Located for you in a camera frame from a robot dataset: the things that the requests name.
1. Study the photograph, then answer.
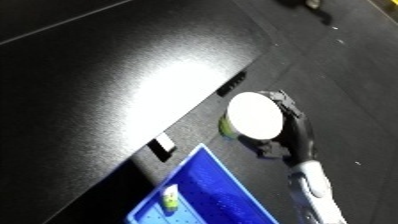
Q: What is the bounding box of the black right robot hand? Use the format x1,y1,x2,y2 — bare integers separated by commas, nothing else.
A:
238,89,319,168

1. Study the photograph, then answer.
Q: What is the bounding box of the white paper cup green band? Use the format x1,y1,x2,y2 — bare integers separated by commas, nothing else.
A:
216,91,287,141
159,183,182,213

